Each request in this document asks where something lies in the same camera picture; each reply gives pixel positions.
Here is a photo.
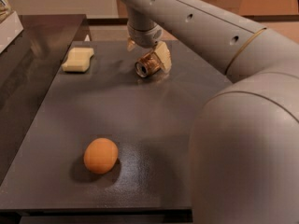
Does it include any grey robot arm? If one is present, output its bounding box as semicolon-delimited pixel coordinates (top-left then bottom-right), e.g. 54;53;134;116
121;0;299;224

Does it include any pale yellow sponge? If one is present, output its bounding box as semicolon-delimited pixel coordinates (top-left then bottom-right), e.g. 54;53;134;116
62;48;94;73

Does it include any orange fruit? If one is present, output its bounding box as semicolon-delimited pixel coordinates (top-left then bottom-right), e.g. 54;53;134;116
83;138;119;175

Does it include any white box on counter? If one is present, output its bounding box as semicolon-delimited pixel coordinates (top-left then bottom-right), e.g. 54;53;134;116
0;11;23;53

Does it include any dark side counter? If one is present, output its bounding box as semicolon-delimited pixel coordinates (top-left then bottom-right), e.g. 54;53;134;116
0;14;90;183

